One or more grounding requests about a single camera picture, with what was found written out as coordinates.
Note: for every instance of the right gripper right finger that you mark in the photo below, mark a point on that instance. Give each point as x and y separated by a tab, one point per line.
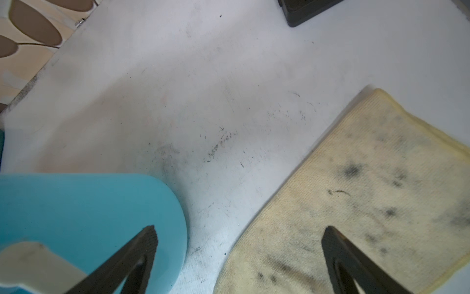
349	268

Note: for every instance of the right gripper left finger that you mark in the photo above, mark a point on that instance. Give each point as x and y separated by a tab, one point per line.
130	267

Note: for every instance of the blue plastic bucket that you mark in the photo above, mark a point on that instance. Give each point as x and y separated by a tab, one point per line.
86	218

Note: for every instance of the yellow cloth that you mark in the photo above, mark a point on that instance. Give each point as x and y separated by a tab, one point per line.
395	186

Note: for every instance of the black tray with plastic bag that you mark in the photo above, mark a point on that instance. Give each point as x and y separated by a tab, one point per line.
298	11

